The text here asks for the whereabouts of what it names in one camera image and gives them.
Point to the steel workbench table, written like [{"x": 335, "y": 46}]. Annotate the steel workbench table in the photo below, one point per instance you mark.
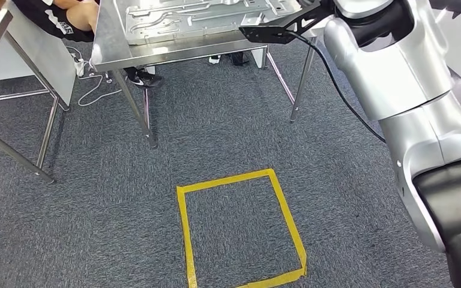
[{"x": 107, "y": 51}]

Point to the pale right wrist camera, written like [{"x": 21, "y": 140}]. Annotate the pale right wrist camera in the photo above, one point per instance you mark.
[{"x": 252, "y": 20}]

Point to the stamped silver metal plate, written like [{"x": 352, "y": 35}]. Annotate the stamped silver metal plate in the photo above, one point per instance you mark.
[{"x": 175, "y": 24}]

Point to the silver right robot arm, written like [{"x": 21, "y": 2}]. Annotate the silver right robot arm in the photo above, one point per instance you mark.
[{"x": 393, "y": 79}]

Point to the black camera bracket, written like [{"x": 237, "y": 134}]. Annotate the black camera bracket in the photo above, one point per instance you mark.
[{"x": 270, "y": 33}]

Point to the grey panel board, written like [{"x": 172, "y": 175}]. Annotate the grey panel board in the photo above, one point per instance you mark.
[{"x": 43, "y": 55}]

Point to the white power strip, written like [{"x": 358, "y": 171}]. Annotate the white power strip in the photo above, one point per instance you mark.
[{"x": 80, "y": 67}]

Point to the yellow floor tape square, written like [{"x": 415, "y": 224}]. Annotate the yellow floor tape square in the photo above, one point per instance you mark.
[{"x": 224, "y": 179}]

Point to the person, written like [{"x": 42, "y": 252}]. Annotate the person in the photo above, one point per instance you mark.
[{"x": 55, "y": 24}]

